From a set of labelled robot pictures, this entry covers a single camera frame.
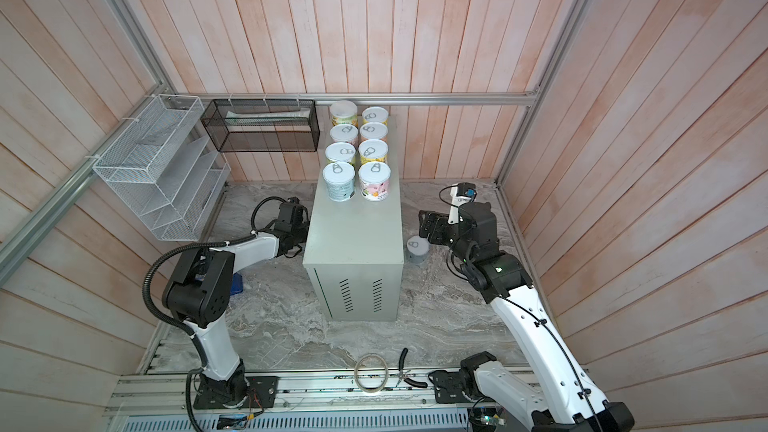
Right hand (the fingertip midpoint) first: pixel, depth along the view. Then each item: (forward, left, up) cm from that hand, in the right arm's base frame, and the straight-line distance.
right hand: (433, 214), depth 72 cm
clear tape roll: (-31, +19, -30) cm, 47 cm away
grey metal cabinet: (-16, +18, +4) cm, 24 cm away
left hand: (+12, +38, -25) cm, 47 cm away
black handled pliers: (-31, +7, -30) cm, 44 cm away
